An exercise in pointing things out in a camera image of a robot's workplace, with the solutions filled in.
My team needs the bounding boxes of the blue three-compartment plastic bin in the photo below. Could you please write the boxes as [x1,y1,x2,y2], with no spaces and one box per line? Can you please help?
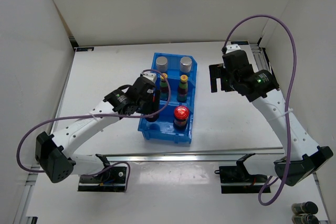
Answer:
[138,52,197,144]

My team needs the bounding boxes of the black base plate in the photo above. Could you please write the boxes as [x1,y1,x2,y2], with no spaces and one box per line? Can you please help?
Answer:
[77,166,129,193]
[214,166,268,194]

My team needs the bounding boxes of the upper dark corner bottle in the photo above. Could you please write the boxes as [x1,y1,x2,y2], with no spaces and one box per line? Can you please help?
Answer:
[291,201,319,215]

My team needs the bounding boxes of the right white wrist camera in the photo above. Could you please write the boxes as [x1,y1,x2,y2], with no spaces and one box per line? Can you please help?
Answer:
[222,44,241,57]

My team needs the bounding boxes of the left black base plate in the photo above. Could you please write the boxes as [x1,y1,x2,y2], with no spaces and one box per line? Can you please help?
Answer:
[77,166,129,193]

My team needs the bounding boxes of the aluminium frame rail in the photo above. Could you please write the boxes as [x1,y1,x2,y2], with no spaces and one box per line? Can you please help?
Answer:
[39,40,301,163]

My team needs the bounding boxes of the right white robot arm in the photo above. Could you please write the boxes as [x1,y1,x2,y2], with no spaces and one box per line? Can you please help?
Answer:
[209,45,333,186]

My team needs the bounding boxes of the yellow-cap sauce bottle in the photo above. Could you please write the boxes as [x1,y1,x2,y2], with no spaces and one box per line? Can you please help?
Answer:
[160,73,169,101]
[176,74,188,103]

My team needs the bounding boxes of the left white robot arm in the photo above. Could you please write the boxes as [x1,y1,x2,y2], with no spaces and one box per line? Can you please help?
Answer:
[35,73,160,183]

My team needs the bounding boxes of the red-lid sauce jar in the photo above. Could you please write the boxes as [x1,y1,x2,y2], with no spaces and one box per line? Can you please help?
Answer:
[145,114,160,122]
[173,105,190,130]

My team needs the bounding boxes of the dark corner bottle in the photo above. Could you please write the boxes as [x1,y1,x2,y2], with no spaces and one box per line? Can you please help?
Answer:
[291,214,319,224]
[291,201,319,215]

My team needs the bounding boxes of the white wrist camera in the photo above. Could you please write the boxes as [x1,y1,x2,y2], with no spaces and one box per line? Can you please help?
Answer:
[142,71,157,83]
[222,44,241,57]

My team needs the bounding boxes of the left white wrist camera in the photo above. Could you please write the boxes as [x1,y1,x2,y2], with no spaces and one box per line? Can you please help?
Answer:
[142,71,157,83]

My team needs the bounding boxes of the lower dark corner bottle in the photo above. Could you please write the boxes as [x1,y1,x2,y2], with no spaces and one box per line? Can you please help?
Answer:
[291,214,319,224]

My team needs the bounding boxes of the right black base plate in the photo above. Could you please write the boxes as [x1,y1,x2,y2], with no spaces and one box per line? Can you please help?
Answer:
[214,166,268,194]

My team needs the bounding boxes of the blue-label shaker can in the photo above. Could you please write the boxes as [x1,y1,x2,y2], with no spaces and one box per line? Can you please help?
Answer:
[180,56,193,75]
[155,56,168,73]

